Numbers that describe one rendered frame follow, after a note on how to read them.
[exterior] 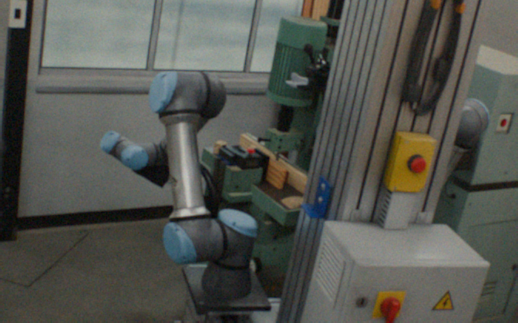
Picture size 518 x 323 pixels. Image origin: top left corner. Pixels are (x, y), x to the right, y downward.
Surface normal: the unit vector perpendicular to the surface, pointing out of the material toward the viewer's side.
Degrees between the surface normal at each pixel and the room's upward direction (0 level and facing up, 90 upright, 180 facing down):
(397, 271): 90
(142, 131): 90
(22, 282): 0
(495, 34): 90
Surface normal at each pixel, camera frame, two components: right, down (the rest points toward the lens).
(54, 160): 0.51, 0.38
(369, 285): 0.28, 0.37
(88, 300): 0.18, -0.93
